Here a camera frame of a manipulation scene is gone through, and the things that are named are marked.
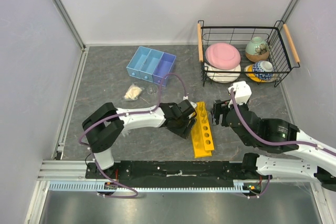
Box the black wire basket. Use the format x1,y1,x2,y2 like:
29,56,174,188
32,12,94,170
197,20,300,87

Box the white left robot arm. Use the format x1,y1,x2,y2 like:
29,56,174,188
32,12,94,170
82,99,197,178

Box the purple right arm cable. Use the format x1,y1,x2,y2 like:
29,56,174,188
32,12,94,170
227,87,336,200

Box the white plate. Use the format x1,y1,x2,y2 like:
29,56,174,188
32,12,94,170
204,63,241,83

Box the yellow test tube rack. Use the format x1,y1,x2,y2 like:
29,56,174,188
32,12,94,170
191,101,215,158

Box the clear glass beaker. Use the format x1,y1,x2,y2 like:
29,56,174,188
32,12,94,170
146,85,159,95

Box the blue three-compartment drawer box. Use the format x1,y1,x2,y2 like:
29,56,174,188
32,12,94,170
126,46,176,87

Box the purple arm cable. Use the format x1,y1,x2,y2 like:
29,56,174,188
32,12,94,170
227,87,336,200
78,73,189,199

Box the clear glass test tube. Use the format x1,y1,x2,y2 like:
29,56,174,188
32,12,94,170
199,103,207,120

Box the bag of beige powder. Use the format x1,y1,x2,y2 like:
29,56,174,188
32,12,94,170
123,83,144,101

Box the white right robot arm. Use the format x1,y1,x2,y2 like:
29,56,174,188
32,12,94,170
211,100,335,191

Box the blue white patterned bowl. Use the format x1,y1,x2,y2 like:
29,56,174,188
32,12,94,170
252,60,274,80

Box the pink plate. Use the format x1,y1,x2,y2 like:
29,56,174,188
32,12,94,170
205,42,241,70

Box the white slotted cable duct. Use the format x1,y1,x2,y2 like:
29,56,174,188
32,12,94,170
49,181,249,193

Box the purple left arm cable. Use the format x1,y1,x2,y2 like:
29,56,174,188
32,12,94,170
78,73,189,199

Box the green brown ceramic bowl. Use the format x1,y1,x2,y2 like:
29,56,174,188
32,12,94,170
245,36,269,62

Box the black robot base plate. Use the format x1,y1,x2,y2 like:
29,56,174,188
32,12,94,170
85,151,274,189

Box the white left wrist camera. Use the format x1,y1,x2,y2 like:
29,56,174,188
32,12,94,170
183,96,197,109

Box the clear plastic dropper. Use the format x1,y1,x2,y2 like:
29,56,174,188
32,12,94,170
122,130,130,137

